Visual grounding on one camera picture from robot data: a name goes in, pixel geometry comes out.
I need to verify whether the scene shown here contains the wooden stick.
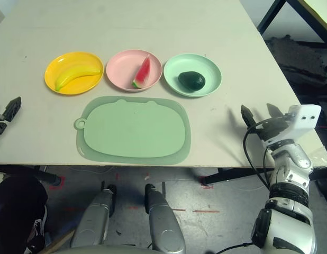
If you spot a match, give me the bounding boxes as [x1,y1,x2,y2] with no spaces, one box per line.
[44,228,76,254]

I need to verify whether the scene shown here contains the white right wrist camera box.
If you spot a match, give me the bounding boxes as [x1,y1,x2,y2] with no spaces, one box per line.
[260,104,322,146]

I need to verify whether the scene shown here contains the silver robot right leg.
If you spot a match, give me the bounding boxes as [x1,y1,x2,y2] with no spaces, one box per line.
[144,183,186,253]

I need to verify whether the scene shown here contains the clear plastic bag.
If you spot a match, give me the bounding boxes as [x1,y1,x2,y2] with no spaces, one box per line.
[308,147,327,170]

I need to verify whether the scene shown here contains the grey robot torso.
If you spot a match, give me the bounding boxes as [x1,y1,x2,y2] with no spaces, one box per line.
[53,244,164,254]

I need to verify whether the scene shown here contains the silver robot leg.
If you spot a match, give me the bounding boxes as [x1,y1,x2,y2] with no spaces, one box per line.
[144,183,186,253]
[70,182,117,248]

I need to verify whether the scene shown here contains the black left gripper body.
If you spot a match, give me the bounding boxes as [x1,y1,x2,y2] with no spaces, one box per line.
[0,113,8,137]

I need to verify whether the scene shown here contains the person's black trouser leg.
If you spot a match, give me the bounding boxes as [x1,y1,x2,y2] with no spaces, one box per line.
[0,176,48,254]

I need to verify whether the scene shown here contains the green silicone cutting mat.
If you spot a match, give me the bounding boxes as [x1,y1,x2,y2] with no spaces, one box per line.
[74,96,192,165]

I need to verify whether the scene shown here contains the red toy watermelon slice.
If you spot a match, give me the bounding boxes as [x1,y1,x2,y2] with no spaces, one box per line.
[131,54,151,89]

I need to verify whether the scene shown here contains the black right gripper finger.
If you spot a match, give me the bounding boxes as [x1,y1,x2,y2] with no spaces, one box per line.
[240,104,258,131]
[266,103,286,119]

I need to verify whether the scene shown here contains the yellow toy banana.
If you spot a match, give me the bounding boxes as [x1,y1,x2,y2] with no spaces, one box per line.
[54,65,102,92]

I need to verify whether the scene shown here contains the dark grey rough foam block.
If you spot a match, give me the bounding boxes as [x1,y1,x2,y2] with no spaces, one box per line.
[269,34,327,85]

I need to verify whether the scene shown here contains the black framed side table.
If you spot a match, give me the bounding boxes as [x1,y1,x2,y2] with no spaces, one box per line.
[257,0,327,48]

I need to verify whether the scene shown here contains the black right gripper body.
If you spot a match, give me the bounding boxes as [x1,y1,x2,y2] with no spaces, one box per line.
[255,115,294,145]

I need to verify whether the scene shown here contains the black sneaker white laces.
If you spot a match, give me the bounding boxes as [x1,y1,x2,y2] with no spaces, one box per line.
[25,206,48,254]

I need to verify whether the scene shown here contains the pink plastic plate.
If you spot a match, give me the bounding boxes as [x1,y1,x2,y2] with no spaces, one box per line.
[105,49,163,92]

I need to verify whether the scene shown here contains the mint green plastic plate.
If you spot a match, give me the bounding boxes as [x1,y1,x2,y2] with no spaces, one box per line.
[163,53,222,98]

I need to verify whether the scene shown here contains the dark green toy avocado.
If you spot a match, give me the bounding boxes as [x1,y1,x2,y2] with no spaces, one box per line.
[178,71,206,92]

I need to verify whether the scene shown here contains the yellow plastic plate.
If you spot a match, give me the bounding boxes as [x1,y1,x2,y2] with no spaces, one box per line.
[44,51,105,95]

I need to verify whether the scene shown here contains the silver robot left leg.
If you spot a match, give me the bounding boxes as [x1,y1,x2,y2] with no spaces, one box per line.
[70,182,117,248]

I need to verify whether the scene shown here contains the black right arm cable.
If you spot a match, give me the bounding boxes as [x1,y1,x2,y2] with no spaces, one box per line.
[219,124,271,251]

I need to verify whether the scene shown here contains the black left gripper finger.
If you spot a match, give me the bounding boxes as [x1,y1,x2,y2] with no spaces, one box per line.
[2,96,22,123]

